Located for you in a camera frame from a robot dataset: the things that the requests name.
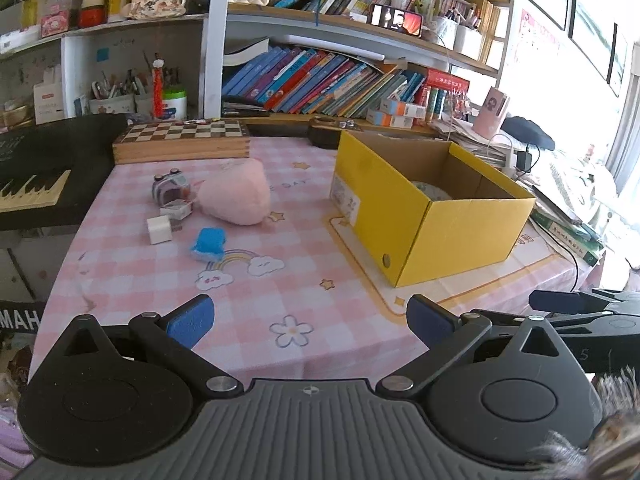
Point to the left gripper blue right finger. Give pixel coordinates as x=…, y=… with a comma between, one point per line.
x=430, y=322

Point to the red thick book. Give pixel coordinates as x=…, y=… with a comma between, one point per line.
x=446, y=81

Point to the orange white medicine box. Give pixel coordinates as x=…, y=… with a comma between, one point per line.
x=402, y=109

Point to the brown wooden small box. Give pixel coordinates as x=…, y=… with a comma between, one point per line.
x=326, y=132

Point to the green thick dictionary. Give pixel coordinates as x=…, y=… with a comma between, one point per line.
x=582, y=244

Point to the pink checkered tablecloth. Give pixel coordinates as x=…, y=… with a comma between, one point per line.
x=294, y=296

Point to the black cap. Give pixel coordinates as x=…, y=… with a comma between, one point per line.
x=527, y=132

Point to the green lid white jar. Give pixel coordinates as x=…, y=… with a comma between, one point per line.
x=174, y=103

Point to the yellow cardboard box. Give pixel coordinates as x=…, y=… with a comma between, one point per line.
x=410, y=238

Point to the smartphone on shelf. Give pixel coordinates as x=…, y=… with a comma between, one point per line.
x=398, y=20

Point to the black power adapter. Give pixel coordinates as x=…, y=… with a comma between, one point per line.
x=523, y=160

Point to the yellow packing tape roll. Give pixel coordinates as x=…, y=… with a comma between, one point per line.
x=432, y=192

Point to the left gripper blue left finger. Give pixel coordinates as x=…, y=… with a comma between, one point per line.
x=189, y=323

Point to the blue clay block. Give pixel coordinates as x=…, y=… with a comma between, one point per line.
x=209, y=245

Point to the small staples box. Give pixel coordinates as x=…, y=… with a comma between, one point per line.
x=177, y=210

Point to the white charger cube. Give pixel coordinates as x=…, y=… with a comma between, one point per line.
x=159, y=230

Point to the pink cylindrical cup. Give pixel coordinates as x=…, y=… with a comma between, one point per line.
x=492, y=113

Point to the wooden chess board box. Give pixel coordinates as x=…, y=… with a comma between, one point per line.
x=194, y=139

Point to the black Yamaha keyboard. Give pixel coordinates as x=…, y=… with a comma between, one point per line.
x=51, y=174

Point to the pink plush toy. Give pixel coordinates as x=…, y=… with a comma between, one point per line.
x=237, y=192

